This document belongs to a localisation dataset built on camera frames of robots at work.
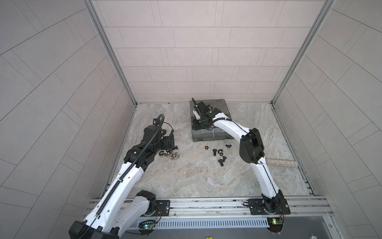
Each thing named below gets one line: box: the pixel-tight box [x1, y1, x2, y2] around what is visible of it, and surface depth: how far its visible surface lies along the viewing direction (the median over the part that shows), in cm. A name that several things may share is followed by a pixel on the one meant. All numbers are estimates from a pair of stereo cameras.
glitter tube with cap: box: [266, 158, 299, 167], surface depth 84 cm
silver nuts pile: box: [164, 150, 181, 161], surface depth 90 cm
